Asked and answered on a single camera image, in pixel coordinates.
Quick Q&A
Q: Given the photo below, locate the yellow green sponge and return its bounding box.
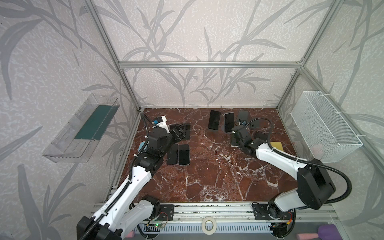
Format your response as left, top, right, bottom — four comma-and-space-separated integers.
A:
271, 142, 284, 152

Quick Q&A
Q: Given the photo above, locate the white wire wall basket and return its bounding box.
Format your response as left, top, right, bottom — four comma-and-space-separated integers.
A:
291, 91, 363, 163

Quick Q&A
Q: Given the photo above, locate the white tape roll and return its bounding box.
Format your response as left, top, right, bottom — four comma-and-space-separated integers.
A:
201, 217, 218, 236

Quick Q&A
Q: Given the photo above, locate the purple pink scoop right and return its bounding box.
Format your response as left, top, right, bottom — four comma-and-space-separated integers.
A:
296, 224, 343, 240

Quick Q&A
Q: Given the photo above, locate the black phone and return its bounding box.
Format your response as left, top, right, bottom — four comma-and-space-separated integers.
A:
208, 110, 221, 130
180, 123, 191, 141
224, 113, 235, 133

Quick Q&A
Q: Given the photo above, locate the wood ring grey stand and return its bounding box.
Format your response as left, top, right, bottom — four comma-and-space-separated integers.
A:
237, 110, 250, 123

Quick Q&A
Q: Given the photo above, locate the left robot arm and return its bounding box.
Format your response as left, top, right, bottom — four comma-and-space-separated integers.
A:
77, 123, 190, 240

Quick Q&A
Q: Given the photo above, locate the purple pink brush left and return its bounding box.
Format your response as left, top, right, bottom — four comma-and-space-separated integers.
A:
125, 231, 136, 238

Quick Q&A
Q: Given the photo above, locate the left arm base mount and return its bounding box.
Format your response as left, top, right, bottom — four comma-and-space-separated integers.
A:
149, 204, 175, 221

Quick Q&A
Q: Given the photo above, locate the clear plastic wall shelf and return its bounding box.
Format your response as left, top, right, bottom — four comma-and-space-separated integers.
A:
43, 94, 120, 163

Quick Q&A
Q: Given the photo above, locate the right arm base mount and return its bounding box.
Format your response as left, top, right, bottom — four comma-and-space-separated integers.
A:
252, 202, 294, 221

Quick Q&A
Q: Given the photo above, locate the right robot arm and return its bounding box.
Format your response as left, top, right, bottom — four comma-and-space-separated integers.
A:
232, 125, 353, 212

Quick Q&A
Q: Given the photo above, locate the light blue spatula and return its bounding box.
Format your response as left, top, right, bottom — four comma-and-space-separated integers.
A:
138, 141, 146, 152

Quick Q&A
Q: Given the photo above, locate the black folding phone stand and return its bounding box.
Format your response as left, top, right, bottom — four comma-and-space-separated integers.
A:
254, 131, 268, 142

